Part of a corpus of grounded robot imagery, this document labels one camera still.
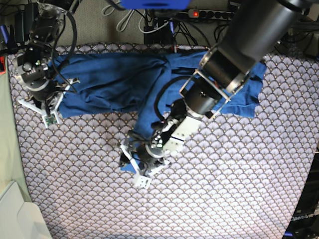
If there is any blue centre clamp handle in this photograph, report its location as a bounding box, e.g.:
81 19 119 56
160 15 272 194
169 21 174 37

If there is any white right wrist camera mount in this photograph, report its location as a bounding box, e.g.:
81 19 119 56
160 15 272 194
18 78 80 128

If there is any blue clamp handle left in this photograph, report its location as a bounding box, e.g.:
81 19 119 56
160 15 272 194
0 24 10 44

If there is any black OpenArm case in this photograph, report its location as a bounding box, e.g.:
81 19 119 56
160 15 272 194
283 152 319 239

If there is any white plastic bin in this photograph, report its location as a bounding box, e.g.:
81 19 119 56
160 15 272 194
0 180 53 239

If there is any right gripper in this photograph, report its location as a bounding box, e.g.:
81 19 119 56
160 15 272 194
29 83 56 105

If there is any white looped cable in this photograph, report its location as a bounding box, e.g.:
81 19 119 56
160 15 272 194
102 0 135 32

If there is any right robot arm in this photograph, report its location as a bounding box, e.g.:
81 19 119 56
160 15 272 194
15 0 80 103

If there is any red table clamp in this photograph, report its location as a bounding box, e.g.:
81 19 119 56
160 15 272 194
171 45 178 53

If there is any white power strip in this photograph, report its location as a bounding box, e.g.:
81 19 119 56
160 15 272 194
187 9 235 21

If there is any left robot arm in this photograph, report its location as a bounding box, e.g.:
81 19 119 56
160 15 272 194
120 0 314 174

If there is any blue box at top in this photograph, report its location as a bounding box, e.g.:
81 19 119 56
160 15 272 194
121 0 190 9

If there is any blue long-sleeve T-shirt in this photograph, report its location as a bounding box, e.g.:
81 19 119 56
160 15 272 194
48 50 267 175

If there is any blue clamp handle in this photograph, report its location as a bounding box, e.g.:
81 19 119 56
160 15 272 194
169 21 174 37
0 24 10 44

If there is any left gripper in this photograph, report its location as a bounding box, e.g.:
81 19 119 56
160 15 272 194
119 144 164 169

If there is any patterned fan-print tablecloth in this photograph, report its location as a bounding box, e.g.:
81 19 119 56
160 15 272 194
13 54 319 239

